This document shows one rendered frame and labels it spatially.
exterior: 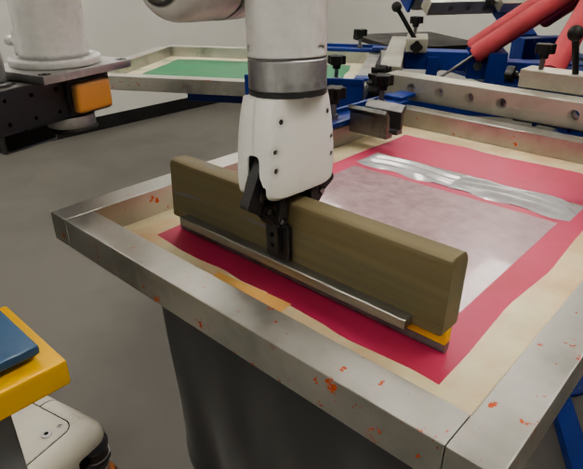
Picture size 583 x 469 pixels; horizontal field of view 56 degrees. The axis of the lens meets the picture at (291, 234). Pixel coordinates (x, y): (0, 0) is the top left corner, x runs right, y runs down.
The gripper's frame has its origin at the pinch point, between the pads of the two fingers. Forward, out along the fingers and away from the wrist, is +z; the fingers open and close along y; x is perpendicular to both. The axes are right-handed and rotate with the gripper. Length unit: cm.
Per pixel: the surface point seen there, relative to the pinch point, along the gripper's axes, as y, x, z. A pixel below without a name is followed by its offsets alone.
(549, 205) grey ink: -39.0, 14.3, 4.6
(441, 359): 1.1, 18.9, 6.6
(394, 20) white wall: -461, -279, 2
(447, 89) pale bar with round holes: -69, -18, -5
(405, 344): 1.4, 15.5, 6.4
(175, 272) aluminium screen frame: 11.4, -5.5, 1.9
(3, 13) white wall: -125, -379, -16
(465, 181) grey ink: -38.7, 1.6, 3.7
